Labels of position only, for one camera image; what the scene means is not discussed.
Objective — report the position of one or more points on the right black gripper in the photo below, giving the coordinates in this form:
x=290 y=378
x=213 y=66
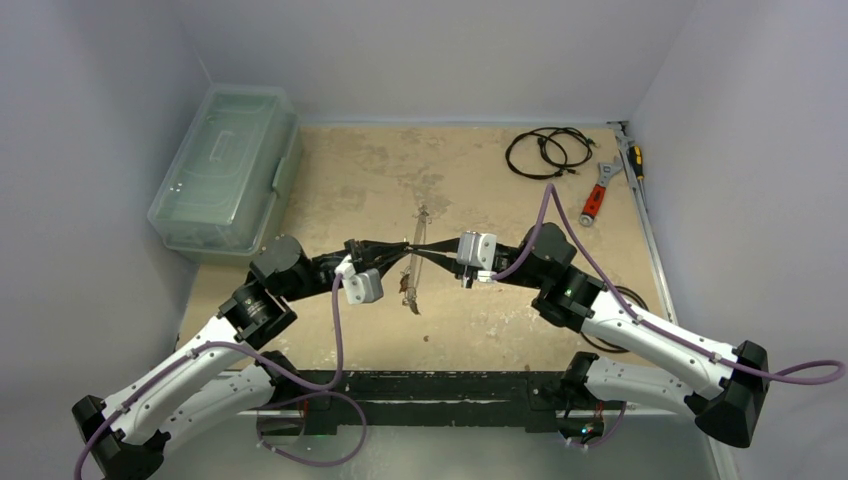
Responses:
x=504 y=257

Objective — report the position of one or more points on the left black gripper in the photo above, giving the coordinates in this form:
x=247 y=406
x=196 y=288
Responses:
x=373 y=251

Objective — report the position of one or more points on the red tagged key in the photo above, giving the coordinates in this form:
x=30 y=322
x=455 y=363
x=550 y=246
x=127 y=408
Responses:
x=403 y=283

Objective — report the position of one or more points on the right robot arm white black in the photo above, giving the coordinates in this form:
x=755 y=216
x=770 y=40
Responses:
x=716 y=384

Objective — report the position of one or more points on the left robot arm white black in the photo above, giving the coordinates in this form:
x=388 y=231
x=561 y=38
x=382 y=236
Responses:
x=222 y=370

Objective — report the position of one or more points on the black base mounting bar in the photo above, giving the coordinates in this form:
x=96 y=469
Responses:
x=535 y=401

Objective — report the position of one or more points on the clear plastic storage box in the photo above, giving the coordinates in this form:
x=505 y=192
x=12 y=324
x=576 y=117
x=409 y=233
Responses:
x=228 y=185

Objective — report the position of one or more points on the yellow black screwdriver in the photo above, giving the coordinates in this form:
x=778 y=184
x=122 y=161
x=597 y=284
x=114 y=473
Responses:
x=635 y=159

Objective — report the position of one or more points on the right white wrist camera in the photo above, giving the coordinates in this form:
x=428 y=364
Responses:
x=476 y=254

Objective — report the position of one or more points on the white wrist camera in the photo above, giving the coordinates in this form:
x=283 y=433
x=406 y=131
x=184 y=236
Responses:
x=360 y=288
x=476 y=254

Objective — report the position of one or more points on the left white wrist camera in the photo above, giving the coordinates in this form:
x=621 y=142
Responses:
x=360 y=288

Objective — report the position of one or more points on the red handled adjustable wrench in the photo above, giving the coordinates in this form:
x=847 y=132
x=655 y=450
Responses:
x=592 y=206

